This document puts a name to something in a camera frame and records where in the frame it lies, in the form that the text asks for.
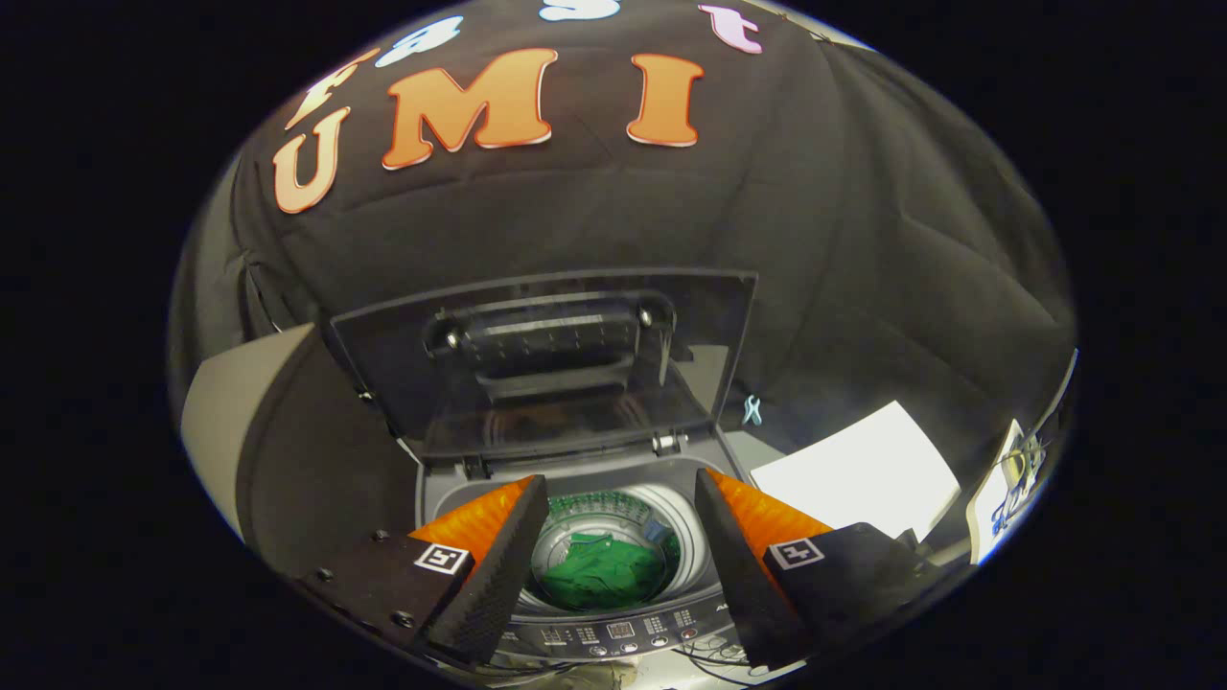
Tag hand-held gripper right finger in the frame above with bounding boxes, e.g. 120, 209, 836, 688
694, 468, 945, 672

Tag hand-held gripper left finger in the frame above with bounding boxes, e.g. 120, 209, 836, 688
292, 474, 550, 669

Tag green polo shirt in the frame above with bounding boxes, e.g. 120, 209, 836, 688
542, 532, 672, 611

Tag dark washing machine lid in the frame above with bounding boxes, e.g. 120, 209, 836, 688
329, 268, 758, 463

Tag white board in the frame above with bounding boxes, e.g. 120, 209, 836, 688
750, 401, 961, 543

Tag white side table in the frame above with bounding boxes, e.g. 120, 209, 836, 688
966, 419, 1048, 564

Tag grey board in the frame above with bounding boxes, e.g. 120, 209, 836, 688
180, 323, 317, 538

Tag black backdrop cloth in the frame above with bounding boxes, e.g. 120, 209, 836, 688
168, 0, 1077, 538

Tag black cables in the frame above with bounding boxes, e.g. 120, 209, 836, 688
671, 640, 770, 683

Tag blue lanyard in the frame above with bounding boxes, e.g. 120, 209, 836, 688
992, 479, 1031, 536

